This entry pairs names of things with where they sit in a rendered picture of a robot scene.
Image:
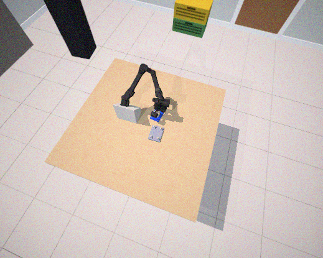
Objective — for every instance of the blue board with square handle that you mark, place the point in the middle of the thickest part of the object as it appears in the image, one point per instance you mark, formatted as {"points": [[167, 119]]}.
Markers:
{"points": [[158, 117]]}

